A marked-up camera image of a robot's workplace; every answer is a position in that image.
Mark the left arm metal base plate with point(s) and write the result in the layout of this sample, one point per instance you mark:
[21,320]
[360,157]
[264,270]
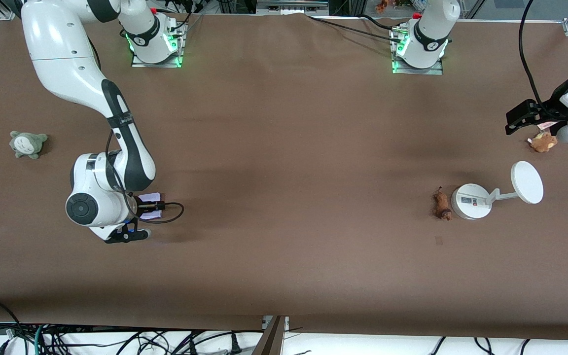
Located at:
[417,71]

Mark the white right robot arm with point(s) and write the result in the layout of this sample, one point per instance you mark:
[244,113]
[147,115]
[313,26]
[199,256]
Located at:
[67,59]

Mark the small orange figurine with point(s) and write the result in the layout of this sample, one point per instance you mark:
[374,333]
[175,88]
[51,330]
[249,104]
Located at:
[381,6]

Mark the brown table support beam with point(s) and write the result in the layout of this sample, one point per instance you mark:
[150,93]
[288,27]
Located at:
[270,340]

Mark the white round desk lamp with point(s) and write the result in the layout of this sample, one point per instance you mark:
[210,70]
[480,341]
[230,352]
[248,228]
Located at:
[528,182]

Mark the grey totoro plush toy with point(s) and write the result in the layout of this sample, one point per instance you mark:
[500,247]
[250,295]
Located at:
[27,144]

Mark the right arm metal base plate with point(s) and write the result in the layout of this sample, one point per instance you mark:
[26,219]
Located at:
[158,64]

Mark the small purple white box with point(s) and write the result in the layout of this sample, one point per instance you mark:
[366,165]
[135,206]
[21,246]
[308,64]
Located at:
[151,196]

